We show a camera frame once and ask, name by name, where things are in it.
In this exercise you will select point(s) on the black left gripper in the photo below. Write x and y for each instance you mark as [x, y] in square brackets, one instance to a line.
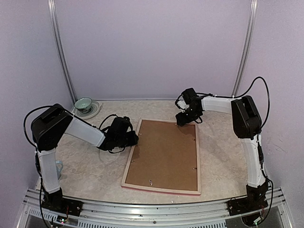
[134, 141]

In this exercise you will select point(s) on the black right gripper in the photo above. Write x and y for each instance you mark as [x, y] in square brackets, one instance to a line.
[182, 120]

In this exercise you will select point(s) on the brown backing board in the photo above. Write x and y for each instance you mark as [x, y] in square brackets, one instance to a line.
[164, 154]

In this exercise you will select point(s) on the pink wooden picture frame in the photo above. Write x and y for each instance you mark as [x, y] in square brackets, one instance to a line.
[161, 187]

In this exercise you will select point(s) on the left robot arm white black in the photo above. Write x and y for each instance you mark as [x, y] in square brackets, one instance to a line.
[49, 127]

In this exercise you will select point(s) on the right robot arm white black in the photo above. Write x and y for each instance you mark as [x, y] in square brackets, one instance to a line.
[246, 122]

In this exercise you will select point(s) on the green ceramic bowl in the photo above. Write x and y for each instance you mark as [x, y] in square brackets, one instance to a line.
[83, 104]

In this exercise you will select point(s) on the white and blue mug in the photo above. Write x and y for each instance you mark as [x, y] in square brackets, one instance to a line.
[59, 167]

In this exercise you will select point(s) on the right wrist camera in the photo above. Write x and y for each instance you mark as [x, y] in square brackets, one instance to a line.
[181, 105]

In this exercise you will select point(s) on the aluminium front rail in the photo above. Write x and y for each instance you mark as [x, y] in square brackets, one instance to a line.
[102, 214]

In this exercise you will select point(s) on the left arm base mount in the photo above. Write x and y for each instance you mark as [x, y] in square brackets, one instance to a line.
[56, 202]

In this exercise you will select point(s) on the right aluminium corner post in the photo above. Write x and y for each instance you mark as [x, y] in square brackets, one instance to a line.
[246, 46]

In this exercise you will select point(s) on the aluminium corner post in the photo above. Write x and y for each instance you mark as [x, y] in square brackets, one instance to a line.
[246, 46]
[60, 50]

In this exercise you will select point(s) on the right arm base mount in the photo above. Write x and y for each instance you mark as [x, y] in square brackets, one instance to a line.
[254, 200]

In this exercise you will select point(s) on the left aluminium corner post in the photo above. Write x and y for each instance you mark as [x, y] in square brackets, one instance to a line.
[60, 50]

